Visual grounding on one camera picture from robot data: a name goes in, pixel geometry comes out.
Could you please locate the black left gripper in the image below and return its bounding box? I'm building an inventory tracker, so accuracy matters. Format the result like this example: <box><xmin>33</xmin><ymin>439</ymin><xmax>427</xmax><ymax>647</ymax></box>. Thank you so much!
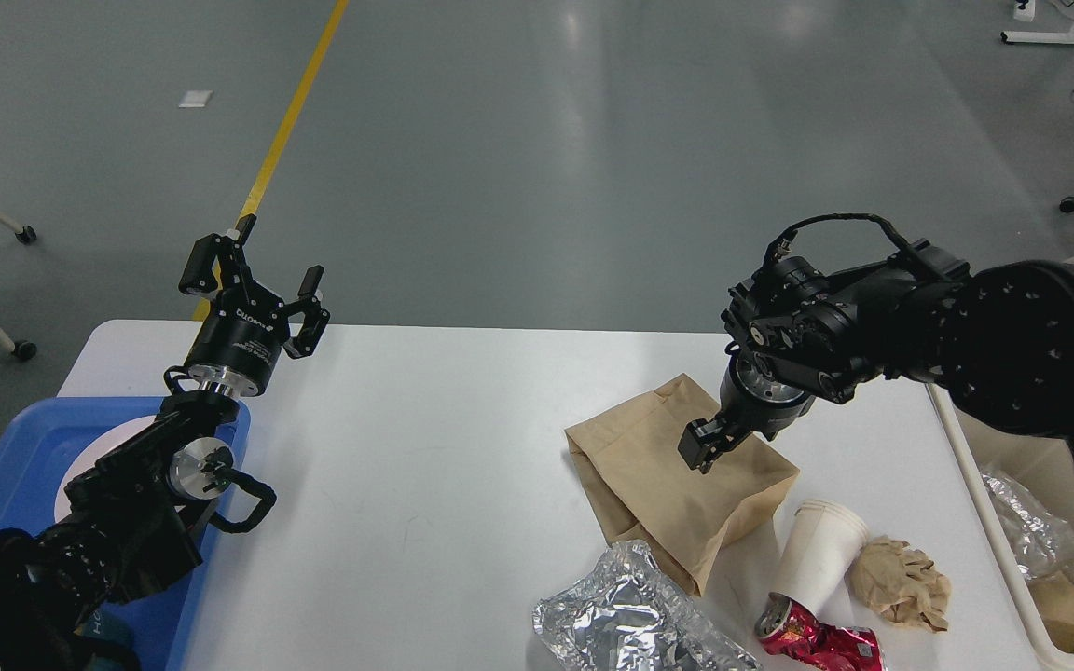
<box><xmin>178</xmin><ymin>213</ymin><xmax>331</xmax><ymax>398</ymax></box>

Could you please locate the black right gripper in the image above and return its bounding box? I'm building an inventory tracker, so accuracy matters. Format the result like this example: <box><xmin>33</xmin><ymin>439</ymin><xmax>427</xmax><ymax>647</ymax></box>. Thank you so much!
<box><xmin>678</xmin><ymin>355</ymin><xmax>815</xmax><ymax>475</ymax></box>

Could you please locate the brown paper bag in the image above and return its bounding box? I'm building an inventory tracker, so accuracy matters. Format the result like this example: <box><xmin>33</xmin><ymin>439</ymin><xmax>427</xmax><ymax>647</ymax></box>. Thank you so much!
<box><xmin>564</xmin><ymin>375</ymin><xmax>800</xmax><ymax>597</ymax></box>

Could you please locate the pink plate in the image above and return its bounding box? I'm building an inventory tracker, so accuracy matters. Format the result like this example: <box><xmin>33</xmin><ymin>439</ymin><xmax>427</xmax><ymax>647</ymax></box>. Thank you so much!
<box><xmin>54</xmin><ymin>415</ymin><xmax>155</xmax><ymax>522</ymax></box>

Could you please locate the aluminium foil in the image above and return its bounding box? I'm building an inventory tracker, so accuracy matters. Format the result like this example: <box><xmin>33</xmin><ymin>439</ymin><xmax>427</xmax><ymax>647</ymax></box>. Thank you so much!
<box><xmin>532</xmin><ymin>540</ymin><xmax>761</xmax><ymax>670</ymax></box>
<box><xmin>979</xmin><ymin>469</ymin><xmax>1074</xmax><ymax>582</ymax></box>

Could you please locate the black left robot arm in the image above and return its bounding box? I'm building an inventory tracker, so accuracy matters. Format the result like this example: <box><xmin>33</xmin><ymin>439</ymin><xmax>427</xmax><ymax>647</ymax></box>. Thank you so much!
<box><xmin>0</xmin><ymin>213</ymin><xmax>331</xmax><ymax>670</ymax></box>

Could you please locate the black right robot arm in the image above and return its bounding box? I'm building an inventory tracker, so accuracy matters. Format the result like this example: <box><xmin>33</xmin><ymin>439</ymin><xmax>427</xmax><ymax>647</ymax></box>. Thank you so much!
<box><xmin>678</xmin><ymin>211</ymin><xmax>1074</xmax><ymax>472</ymax></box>

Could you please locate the crushed white paper cup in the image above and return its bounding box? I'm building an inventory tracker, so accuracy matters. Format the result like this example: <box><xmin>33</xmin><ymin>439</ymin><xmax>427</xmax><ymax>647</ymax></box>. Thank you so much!
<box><xmin>768</xmin><ymin>500</ymin><xmax>869</xmax><ymax>614</ymax></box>

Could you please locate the crumpled brown paper ball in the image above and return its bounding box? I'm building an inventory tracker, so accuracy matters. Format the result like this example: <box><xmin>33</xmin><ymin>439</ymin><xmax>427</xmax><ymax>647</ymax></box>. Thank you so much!
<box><xmin>847</xmin><ymin>536</ymin><xmax>952</xmax><ymax>633</ymax></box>

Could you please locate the crushed red can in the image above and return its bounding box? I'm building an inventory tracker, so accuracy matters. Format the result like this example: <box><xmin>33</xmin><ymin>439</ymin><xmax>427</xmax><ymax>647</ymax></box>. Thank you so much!
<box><xmin>754</xmin><ymin>592</ymin><xmax>887</xmax><ymax>670</ymax></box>

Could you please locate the brown paper in bin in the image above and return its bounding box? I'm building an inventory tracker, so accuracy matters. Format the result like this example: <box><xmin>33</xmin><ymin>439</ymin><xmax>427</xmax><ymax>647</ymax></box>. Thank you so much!
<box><xmin>1026</xmin><ymin>570</ymin><xmax>1074</xmax><ymax>653</ymax></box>

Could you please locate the beige plastic bin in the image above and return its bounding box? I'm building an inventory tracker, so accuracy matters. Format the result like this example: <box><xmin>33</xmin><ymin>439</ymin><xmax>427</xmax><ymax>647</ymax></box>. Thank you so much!
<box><xmin>924</xmin><ymin>382</ymin><xmax>1074</xmax><ymax>671</ymax></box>

